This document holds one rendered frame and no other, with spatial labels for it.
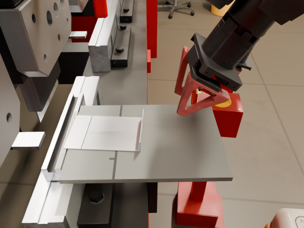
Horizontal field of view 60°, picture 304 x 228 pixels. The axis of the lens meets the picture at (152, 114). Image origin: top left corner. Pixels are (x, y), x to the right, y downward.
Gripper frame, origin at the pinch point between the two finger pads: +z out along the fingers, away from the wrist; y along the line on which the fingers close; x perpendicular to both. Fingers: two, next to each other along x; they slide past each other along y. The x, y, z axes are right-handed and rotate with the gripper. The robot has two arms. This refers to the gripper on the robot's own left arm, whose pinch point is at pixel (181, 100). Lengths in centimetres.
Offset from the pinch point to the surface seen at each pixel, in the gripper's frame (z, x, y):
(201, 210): 72, 65, -35
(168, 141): 6.9, 1.8, 2.8
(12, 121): -2.5, -19.9, 18.7
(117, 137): 11.2, -6.0, 1.9
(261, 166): 60, 110, -71
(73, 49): 34, -20, -56
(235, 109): 13.6, 34.2, -33.1
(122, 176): 10.6, -4.6, 10.0
